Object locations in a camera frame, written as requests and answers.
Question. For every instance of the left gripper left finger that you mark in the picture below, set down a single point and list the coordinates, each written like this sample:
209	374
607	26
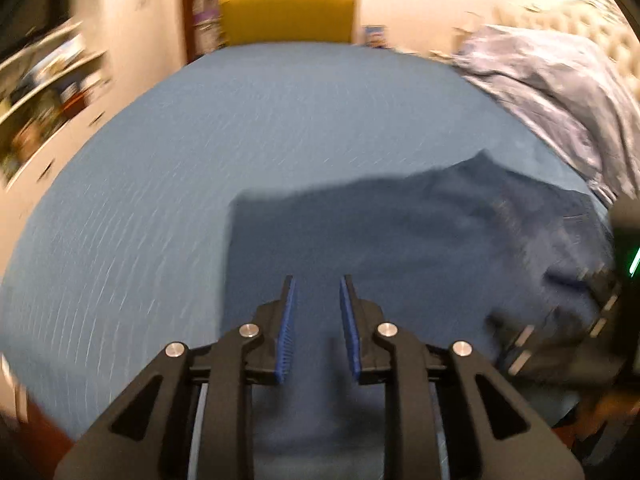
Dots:
188	413

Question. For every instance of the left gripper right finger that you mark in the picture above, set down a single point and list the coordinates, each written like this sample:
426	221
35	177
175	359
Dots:
448	412

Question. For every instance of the blue denim jeans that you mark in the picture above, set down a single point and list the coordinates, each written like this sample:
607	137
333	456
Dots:
438	251

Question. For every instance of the blue quilted bed mattress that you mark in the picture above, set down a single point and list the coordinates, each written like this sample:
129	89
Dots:
127	251

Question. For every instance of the grey star-print duvet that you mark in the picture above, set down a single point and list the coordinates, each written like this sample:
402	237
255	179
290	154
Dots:
564	89

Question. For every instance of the cream tufted headboard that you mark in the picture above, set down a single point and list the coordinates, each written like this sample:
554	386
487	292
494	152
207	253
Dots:
601	21

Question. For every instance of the small picture card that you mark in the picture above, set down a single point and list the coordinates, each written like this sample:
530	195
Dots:
374	36

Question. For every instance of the cream wardrobe shelf unit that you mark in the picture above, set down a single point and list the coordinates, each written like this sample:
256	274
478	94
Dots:
67	68

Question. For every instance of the yellow leather chair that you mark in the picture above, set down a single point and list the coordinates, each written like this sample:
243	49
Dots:
258	21

